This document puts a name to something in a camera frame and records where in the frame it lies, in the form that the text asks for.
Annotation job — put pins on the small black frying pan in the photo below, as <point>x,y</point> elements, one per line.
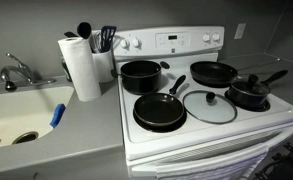
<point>158,109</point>

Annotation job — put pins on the dark dish soap bottle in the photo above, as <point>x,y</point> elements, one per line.
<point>66,71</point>

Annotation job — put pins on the white stove knob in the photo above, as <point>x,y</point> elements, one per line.
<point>216,37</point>
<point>125,43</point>
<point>137,42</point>
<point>206,37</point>

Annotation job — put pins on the glass lid with black knob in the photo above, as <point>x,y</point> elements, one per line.
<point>216,111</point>

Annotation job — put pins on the white paper towel roll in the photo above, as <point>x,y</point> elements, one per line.
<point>81,70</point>

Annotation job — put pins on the black ladle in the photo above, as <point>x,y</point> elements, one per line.
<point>84,30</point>

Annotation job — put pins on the white wall outlet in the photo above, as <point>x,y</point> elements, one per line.
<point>240,31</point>

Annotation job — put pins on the black flat utensil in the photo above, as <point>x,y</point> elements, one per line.
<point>70,34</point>

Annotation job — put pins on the chrome sink faucet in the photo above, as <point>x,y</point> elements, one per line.
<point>21,70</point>

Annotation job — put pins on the glass saucepan lid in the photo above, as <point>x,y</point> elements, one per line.
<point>249,88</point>

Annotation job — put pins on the black sink sprayer knob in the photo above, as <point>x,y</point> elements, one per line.
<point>10,86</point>

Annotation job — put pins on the white striped dish towel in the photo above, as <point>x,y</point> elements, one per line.
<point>216,170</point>

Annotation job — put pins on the black robot stand equipment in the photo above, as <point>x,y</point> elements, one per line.
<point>286,163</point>

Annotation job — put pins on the small black saucepan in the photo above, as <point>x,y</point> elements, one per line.
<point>246,100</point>

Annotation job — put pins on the white utensil crock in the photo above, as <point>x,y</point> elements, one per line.
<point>103,66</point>

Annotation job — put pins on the white electric stove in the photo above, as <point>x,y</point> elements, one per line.
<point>206,133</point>

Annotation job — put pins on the blue slotted spatula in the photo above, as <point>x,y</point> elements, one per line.
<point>108,35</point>

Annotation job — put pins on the white kitchen sink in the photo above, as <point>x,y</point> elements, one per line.
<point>16,113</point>

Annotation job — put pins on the big black pot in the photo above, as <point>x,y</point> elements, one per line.
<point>141,81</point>

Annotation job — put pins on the metal sink drain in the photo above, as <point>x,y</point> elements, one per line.
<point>25,137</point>

